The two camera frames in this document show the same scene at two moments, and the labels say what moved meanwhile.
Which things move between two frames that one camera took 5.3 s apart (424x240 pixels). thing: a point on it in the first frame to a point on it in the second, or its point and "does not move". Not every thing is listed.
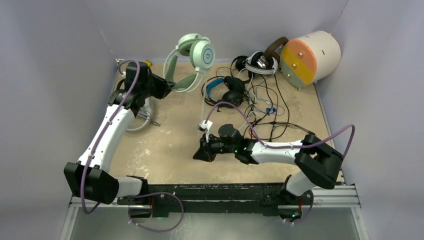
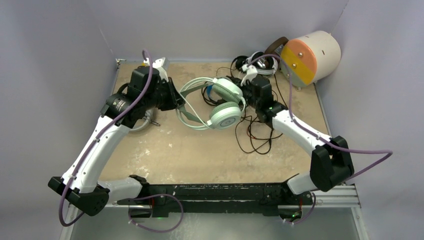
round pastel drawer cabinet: x=310 y=58 does not move
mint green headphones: x=201 y=52 to x=226 y=115
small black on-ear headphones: x=240 y=63 does not move
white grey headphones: x=145 y=112 does not move
